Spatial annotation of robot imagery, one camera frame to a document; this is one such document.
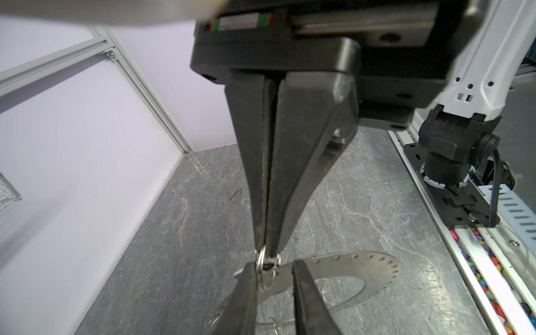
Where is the white wire shelf basket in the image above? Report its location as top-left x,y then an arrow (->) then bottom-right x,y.
0,173 -> 22,210

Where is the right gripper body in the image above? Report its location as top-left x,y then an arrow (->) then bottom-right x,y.
191,1 -> 490,111

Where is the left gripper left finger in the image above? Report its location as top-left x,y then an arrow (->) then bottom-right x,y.
212,262 -> 258,334

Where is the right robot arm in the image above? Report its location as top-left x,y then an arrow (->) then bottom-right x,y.
191,1 -> 535,258

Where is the white vented cable duct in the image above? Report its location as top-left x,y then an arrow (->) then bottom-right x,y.
487,184 -> 535,261

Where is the grey perforated ring disc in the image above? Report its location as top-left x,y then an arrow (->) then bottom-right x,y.
202,250 -> 402,329

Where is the aluminium mounting rail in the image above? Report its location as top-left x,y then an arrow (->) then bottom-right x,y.
388,129 -> 535,334

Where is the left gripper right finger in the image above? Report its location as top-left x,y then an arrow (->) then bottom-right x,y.
292,260 -> 342,335

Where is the small metal key ring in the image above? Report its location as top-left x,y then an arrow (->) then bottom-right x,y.
254,244 -> 282,293

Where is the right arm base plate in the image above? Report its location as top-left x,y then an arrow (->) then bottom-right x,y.
403,143 -> 501,228

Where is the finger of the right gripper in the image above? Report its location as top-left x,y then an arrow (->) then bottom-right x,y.
225,72 -> 276,251
265,72 -> 358,257

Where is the aluminium frame profile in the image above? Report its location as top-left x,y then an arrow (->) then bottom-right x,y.
1,23 -> 193,161

